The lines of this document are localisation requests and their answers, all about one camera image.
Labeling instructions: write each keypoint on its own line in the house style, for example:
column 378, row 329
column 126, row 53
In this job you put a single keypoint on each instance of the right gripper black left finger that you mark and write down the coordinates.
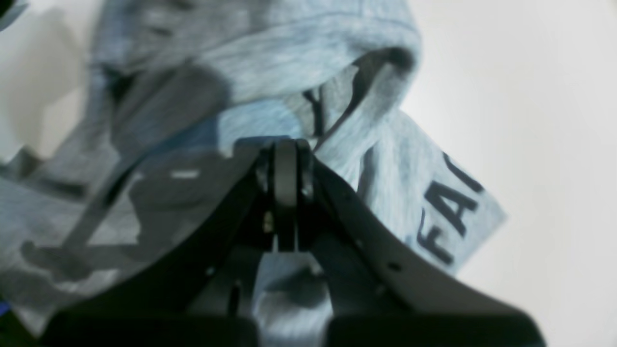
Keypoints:
column 198, row 295

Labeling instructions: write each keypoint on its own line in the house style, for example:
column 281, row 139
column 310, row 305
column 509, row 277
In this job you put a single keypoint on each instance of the grey T-shirt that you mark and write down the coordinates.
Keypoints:
column 182, row 95

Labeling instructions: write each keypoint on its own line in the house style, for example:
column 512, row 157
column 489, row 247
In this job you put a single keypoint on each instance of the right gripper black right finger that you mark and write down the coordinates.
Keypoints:
column 383, row 294

